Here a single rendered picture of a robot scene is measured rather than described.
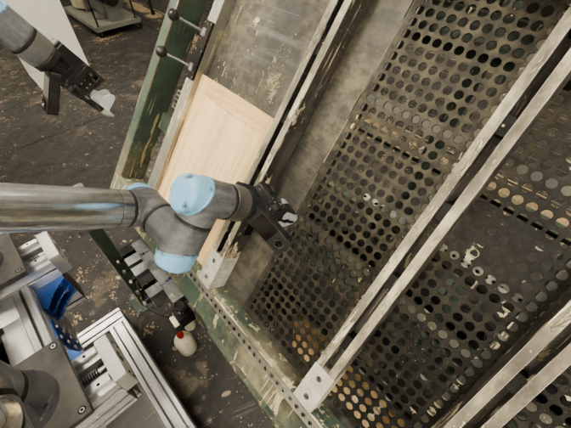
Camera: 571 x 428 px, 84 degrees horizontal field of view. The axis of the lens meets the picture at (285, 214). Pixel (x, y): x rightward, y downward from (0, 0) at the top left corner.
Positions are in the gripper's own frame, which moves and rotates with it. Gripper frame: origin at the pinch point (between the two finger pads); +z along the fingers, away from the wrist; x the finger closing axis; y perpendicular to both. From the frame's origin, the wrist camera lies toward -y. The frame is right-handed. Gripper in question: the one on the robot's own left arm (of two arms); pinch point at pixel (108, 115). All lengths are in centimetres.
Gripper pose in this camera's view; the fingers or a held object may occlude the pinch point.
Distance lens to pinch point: 110.4
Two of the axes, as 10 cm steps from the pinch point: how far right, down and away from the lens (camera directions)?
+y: 6.6, -7.5, 0.4
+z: 3.4, 3.5, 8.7
